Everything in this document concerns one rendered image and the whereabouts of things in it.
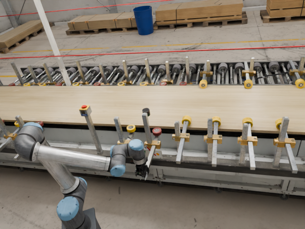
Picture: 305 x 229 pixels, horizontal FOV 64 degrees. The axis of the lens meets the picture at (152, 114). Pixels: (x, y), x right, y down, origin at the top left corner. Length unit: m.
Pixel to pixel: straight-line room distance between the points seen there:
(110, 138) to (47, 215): 1.13
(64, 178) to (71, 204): 0.18
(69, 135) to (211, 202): 1.64
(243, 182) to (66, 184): 1.69
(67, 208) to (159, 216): 1.11
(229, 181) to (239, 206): 0.25
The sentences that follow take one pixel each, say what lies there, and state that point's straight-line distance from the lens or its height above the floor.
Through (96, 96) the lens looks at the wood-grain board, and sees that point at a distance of 2.89.
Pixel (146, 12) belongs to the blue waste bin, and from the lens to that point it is 7.39.
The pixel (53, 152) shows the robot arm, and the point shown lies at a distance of 1.55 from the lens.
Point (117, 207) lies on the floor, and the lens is 2.84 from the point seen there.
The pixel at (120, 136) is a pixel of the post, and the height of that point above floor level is 0.93.
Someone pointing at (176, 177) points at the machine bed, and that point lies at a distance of 2.74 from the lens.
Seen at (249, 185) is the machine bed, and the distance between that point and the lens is 2.71.
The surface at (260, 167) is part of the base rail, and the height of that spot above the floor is 0.70.
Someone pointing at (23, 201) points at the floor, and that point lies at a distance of 3.38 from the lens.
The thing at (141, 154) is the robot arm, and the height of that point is 1.12.
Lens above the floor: 2.27
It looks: 35 degrees down
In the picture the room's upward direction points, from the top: 10 degrees counter-clockwise
